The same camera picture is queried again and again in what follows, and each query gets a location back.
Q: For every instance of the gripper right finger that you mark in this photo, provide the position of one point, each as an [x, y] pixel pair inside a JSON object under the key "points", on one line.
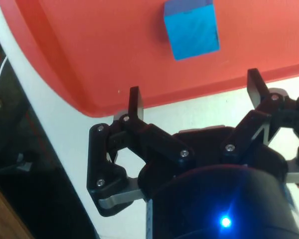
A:
{"points": [[254, 124]]}

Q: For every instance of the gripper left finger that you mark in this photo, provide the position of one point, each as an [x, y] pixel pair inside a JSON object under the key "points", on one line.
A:
{"points": [[107, 159]]}

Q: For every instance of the large blue block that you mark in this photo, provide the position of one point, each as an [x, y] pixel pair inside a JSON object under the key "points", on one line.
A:
{"points": [[192, 35]]}

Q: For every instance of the red tray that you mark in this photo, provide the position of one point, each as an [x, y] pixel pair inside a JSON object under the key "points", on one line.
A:
{"points": [[89, 49]]}

